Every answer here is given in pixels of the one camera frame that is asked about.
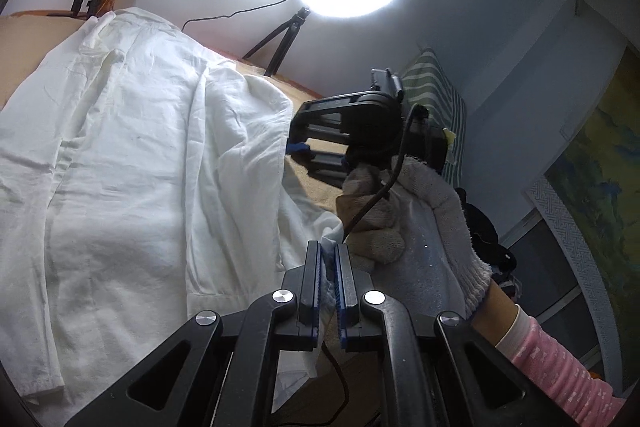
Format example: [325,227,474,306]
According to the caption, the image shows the white long-sleeved shirt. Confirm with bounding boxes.
[0,7,346,400]

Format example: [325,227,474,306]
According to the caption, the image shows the tan blanket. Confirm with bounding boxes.
[0,14,381,427]

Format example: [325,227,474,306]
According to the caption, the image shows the black mini tripod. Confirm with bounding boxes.
[242,6,313,78]

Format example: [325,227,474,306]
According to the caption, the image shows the person's right forearm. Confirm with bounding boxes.
[470,279,618,427]

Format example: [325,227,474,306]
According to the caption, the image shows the framed wall painting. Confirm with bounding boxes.
[522,42,640,403]

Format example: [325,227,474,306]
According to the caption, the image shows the green wavy striped pillow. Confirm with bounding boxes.
[400,48,468,188]

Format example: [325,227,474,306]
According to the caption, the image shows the black ring light cable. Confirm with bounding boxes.
[181,0,298,32]

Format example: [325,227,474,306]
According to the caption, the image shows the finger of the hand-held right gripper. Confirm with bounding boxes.
[286,141,351,188]
[290,93,361,142]

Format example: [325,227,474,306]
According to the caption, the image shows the thin striped pillow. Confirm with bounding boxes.
[442,82,468,182]

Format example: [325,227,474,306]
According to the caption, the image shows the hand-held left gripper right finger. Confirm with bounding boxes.
[334,243,576,427]

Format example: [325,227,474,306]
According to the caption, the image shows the black cloth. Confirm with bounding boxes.
[455,187,518,293]

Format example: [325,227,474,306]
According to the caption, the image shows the person's right hand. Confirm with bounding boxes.
[335,156,493,320]

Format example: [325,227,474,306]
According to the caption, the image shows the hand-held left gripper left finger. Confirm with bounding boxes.
[65,239,323,427]

